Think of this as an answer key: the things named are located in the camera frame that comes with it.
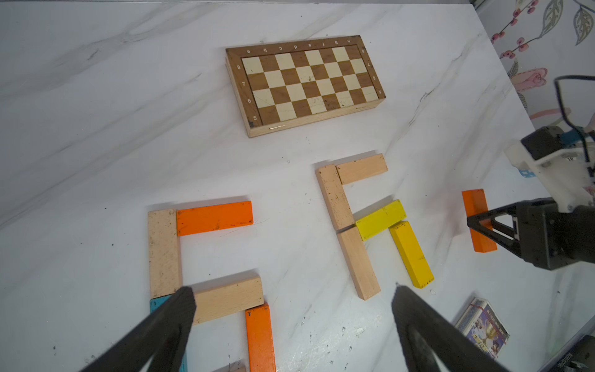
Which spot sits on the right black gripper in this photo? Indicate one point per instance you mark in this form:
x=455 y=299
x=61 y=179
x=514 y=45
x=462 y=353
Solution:
x=540 y=234

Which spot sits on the teal wooden block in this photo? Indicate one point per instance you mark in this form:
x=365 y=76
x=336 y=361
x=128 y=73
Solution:
x=154 y=305

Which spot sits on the yellow-green block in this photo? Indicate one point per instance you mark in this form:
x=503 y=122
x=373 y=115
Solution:
x=380 y=220

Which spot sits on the natural block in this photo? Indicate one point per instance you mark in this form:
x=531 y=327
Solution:
x=360 y=169
x=359 y=264
x=164 y=253
x=335 y=197
x=228 y=299

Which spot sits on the wooden chessboard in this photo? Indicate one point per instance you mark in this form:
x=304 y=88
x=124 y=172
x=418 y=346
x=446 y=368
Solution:
x=285 y=85

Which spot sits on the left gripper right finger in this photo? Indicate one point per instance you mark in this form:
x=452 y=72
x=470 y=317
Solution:
x=426 y=336

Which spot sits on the orange block front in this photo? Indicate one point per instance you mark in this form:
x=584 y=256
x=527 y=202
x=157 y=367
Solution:
x=260 y=339

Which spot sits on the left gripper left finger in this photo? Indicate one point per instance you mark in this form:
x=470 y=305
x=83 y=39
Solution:
x=157 y=343

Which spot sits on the orange block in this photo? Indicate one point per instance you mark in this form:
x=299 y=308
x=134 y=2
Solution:
x=260 y=339
x=475 y=203
x=214 y=218

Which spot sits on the yellow block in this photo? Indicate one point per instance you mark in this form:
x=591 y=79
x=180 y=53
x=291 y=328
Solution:
x=411 y=253

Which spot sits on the playing card box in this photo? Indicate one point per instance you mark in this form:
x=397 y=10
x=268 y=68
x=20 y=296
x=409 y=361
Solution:
x=480 y=325

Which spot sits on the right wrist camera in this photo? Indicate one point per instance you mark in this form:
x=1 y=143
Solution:
x=562 y=161

